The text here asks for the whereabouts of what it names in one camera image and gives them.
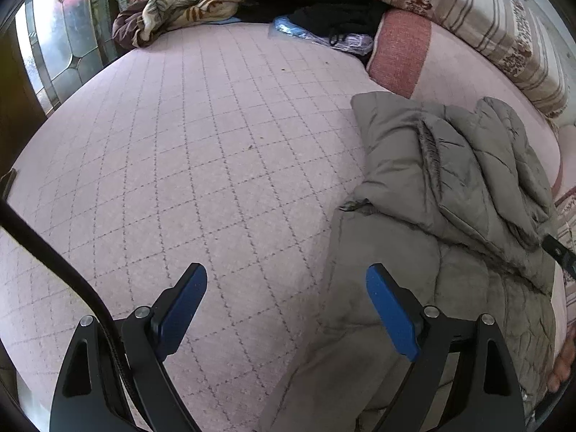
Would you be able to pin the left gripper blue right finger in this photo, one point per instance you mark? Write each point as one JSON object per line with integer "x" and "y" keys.
{"x": 422, "y": 334}

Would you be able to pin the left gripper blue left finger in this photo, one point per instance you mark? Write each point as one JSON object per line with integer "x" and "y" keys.
{"x": 151, "y": 334}

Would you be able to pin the olive green quilted hooded jacket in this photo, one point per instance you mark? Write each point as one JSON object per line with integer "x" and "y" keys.
{"x": 455, "y": 204}

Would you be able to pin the black clothing pile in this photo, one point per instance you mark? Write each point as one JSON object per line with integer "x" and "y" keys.
{"x": 323, "y": 18}

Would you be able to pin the person's hand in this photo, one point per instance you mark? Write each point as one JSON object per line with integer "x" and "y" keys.
{"x": 562, "y": 366}

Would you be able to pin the striped floral quilt right side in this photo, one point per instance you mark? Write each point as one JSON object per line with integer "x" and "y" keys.
{"x": 567, "y": 221}

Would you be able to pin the pink quilted bed mattress cover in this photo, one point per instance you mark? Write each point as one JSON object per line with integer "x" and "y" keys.
{"x": 229, "y": 146}

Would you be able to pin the black smartphone on bed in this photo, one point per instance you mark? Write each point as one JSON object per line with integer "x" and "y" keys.
{"x": 6, "y": 183}

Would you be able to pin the pink folded blanket roll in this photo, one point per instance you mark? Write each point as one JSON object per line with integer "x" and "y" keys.
{"x": 415, "y": 58}

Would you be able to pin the striped floral folded quilt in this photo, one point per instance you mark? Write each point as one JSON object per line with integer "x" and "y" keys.
{"x": 512, "y": 37}

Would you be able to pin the stained glass window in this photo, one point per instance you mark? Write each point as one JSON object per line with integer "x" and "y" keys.
{"x": 64, "y": 44}

